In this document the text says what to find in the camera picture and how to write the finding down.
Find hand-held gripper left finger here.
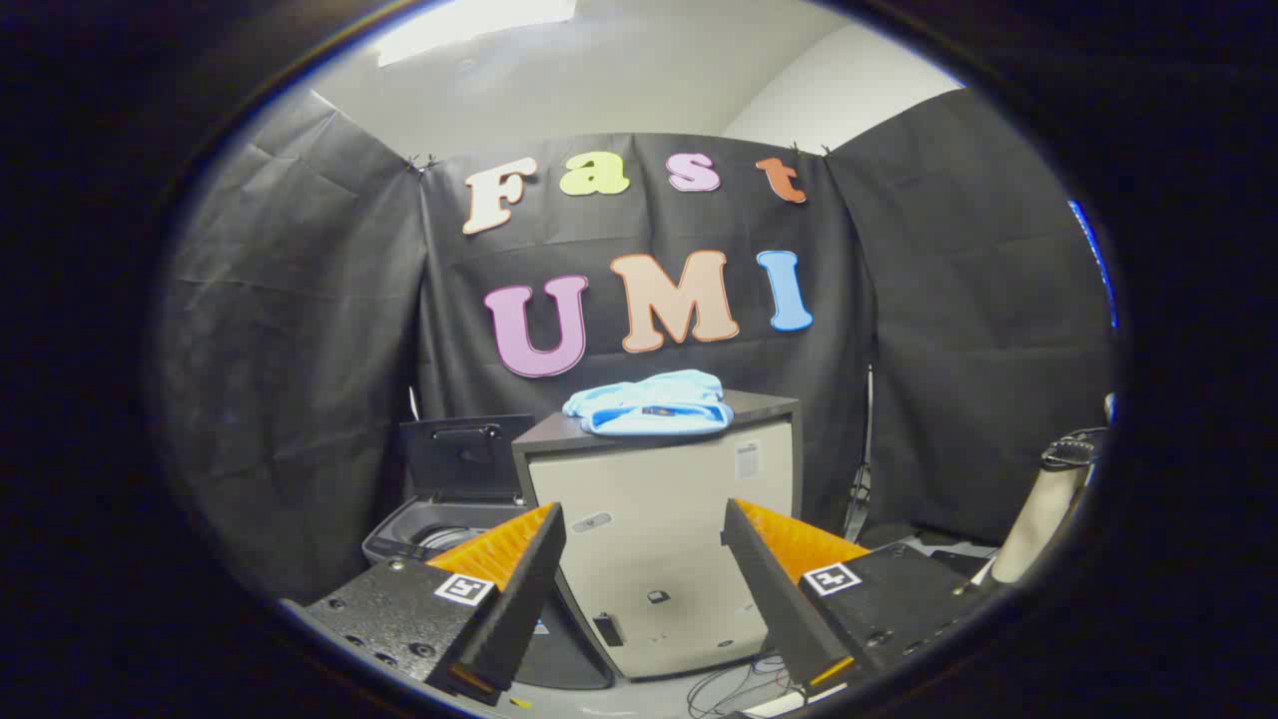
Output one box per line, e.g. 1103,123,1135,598
305,501,567,707

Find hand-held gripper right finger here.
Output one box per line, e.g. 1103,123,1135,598
721,497,1009,700

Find grey washing machine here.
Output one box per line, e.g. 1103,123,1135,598
361,496,615,690

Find light blue shirt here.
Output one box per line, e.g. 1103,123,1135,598
562,369,735,437

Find beige cabinet with dark top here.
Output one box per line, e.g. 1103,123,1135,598
511,389,803,682

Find cream tube with black clamp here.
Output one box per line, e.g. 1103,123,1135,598
990,427,1111,585

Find black backdrop cloth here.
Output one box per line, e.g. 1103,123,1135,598
160,88,1117,605

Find floor cables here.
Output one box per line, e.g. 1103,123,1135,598
684,654,800,718

